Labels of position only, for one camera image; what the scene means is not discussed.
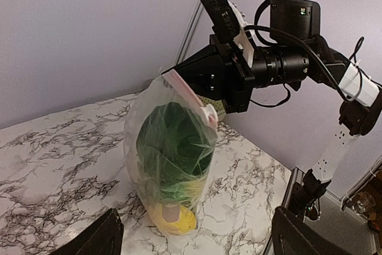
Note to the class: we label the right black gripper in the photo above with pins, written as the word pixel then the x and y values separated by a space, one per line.
pixel 219 72

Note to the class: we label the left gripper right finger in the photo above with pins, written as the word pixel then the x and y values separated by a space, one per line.
pixel 290 235

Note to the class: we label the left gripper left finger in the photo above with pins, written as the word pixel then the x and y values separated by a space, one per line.
pixel 104 236

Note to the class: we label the clear zip top bag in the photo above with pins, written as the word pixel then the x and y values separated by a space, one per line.
pixel 164 89

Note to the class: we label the fake bok choy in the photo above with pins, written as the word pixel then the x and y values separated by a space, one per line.
pixel 174 149

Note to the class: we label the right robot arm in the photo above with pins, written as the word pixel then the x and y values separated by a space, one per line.
pixel 283 46

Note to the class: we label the fake yellow pepper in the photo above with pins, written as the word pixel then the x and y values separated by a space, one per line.
pixel 174 219

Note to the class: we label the pale green plastic basket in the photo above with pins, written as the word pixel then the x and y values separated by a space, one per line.
pixel 218 106

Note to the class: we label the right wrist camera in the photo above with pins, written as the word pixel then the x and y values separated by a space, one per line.
pixel 228 25

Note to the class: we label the right aluminium frame post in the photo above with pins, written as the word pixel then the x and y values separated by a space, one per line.
pixel 189 33

